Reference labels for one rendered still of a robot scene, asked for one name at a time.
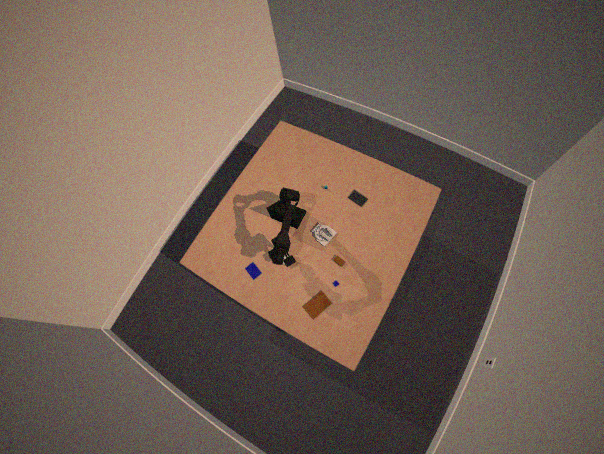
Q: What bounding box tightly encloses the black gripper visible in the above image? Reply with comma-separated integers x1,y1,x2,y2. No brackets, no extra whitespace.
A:
271,237,296,267

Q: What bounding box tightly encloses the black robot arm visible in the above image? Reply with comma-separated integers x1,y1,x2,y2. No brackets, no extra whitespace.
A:
268,187,300,265

